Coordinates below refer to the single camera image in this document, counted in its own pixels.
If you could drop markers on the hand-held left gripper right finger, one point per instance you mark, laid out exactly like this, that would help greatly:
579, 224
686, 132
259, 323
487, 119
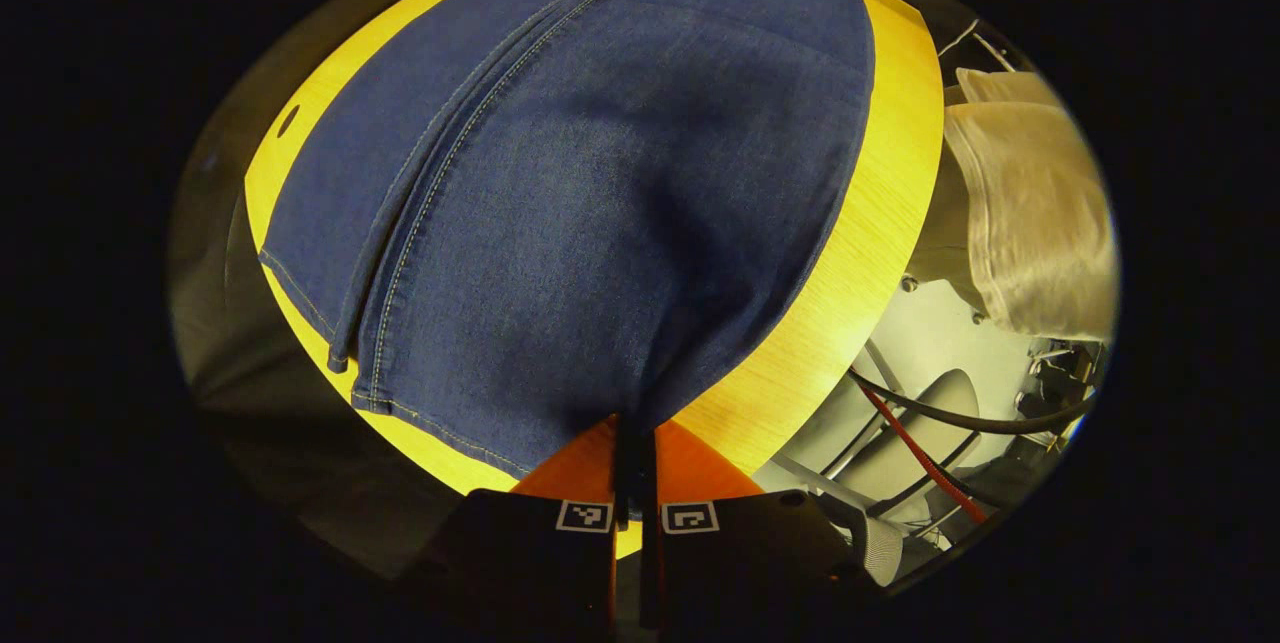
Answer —
740, 563

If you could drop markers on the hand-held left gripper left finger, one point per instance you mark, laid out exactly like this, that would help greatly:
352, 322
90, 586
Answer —
530, 563

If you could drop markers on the blue denim jeans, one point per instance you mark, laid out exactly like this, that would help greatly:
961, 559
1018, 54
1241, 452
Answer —
600, 203

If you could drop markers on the white chair base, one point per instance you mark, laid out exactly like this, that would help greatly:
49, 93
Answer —
940, 388

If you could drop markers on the black backdrop cloth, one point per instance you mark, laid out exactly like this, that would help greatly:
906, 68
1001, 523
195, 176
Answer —
260, 403

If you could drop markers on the beige cloth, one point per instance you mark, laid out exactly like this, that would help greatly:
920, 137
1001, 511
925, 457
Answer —
1040, 223

